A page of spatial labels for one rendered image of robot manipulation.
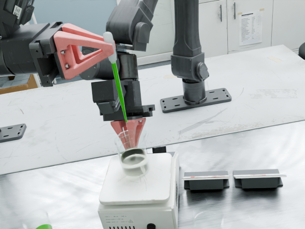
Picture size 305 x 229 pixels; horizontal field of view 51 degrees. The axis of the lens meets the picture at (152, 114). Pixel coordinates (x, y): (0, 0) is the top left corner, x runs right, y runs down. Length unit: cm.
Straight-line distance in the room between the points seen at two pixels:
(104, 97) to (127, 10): 19
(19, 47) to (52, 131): 50
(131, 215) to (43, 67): 27
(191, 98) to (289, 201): 40
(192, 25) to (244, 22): 227
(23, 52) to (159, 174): 29
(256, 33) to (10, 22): 280
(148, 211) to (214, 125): 36
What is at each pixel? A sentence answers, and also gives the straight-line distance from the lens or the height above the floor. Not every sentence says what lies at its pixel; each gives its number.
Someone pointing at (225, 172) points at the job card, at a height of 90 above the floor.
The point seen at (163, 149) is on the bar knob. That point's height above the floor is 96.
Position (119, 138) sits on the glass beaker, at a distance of 57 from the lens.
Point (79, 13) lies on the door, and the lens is 346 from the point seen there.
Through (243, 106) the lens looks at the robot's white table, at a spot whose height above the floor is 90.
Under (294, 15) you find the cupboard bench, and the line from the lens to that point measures 326.
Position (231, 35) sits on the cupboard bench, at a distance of 308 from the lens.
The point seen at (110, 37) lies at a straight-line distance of 47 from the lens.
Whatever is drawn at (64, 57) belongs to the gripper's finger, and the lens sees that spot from 48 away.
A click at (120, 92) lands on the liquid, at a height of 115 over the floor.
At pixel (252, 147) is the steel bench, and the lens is 76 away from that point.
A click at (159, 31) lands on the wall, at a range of 353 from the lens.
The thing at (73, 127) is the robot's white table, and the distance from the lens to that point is 94.
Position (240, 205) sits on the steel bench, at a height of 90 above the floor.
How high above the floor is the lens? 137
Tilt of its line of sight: 31 degrees down
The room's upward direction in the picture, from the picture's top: 10 degrees counter-clockwise
